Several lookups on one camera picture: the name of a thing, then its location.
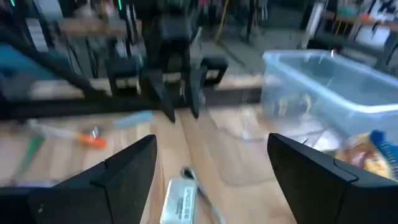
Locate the blue ramen pack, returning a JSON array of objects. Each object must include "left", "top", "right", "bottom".
[{"left": 368, "top": 129, "right": 398, "bottom": 181}]

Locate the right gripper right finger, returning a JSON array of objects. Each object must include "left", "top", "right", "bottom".
[{"left": 267, "top": 133, "right": 398, "bottom": 224}]

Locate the yellow ramen pack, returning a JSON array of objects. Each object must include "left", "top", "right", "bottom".
[{"left": 337, "top": 132, "right": 392, "bottom": 180}]

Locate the light blue handled spoon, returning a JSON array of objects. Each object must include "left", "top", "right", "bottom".
[{"left": 88, "top": 110, "right": 155, "bottom": 139}]

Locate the tall clear plastic bin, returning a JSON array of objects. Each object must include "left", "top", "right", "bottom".
[{"left": 260, "top": 49, "right": 398, "bottom": 139}]

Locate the low clear plastic tray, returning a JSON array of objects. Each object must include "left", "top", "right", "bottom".
[{"left": 208, "top": 104, "right": 346, "bottom": 189}]

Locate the green handled spoon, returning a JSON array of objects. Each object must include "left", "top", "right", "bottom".
[{"left": 14, "top": 134, "right": 47, "bottom": 180}]

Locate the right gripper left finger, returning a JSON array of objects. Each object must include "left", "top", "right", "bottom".
[{"left": 0, "top": 134, "right": 158, "bottom": 224}]

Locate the dark green spice box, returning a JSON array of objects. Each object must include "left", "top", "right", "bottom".
[{"left": 159, "top": 177, "right": 199, "bottom": 224}]

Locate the orange handled spoon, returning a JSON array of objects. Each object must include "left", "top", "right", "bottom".
[{"left": 26, "top": 119, "right": 109, "bottom": 150}]

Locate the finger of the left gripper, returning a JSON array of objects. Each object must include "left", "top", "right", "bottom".
[
  {"left": 185, "top": 66, "right": 208, "bottom": 119},
  {"left": 141, "top": 69, "right": 177, "bottom": 123}
]

